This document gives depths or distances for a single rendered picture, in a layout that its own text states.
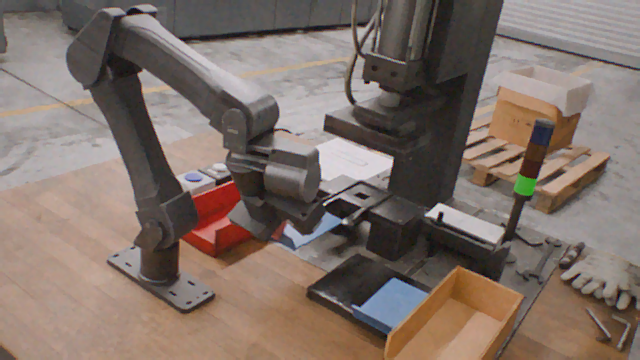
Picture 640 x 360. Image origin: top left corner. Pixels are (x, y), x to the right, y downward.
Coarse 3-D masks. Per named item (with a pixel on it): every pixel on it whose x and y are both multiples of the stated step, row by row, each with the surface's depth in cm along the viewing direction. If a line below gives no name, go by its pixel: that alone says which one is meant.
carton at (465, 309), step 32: (448, 288) 97; (480, 288) 96; (416, 320) 87; (448, 320) 94; (480, 320) 95; (512, 320) 91; (384, 352) 80; (416, 352) 86; (448, 352) 87; (480, 352) 88
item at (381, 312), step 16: (384, 288) 97; (400, 288) 97; (416, 288) 98; (368, 304) 92; (384, 304) 93; (400, 304) 93; (416, 304) 94; (368, 320) 87; (384, 320) 85; (400, 320) 89
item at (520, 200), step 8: (536, 120) 104; (544, 120) 104; (512, 192) 111; (520, 200) 110; (528, 200) 110; (512, 208) 112; (520, 208) 111; (512, 216) 112; (512, 224) 113; (504, 232) 115; (512, 232) 114; (504, 240) 115; (512, 240) 115; (512, 256) 116
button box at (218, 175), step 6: (288, 132) 170; (216, 162) 132; (222, 162) 132; (198, 168) 128; (204, 168) 128; (210, 168) 129; (204, 174) 127; (210, 174) 126; (216, 174) 126; (222, 174) 127; (228, 174) 127; (216, 180) 125; (222, 180) 126; (228, 180) 128; (216, 186) 126
